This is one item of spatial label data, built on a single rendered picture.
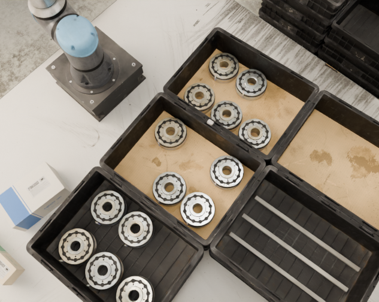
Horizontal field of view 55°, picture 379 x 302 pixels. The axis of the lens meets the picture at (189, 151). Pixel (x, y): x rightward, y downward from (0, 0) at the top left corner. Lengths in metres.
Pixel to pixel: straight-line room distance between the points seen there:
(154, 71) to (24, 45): 1.33
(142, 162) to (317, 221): 0.56
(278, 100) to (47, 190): 0.82
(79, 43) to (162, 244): 0.65
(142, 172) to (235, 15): 0.79
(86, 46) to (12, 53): 1.48
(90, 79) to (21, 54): 1.33
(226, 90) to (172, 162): 0.31
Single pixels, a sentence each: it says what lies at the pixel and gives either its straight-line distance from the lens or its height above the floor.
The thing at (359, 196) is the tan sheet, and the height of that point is 0.83.
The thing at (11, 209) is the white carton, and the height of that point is 0.79.
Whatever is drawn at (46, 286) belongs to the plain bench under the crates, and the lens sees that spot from 1.34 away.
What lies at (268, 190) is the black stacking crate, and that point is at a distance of 1.17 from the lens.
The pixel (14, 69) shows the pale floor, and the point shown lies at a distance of 2.57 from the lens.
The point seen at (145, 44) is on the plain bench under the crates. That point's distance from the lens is 1.55.
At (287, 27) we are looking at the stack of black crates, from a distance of 2.15.
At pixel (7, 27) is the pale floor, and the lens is 2.78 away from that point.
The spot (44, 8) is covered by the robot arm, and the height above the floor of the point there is 1.06.
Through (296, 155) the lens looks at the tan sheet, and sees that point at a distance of 1.21.
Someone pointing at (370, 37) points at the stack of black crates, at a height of 0.38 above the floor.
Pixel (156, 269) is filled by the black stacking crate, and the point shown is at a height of 0.83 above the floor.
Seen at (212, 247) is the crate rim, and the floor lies 0.93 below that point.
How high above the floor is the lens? 1.94
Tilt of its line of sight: 70 degrees down
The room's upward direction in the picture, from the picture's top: 5 degrees counter-clockwise
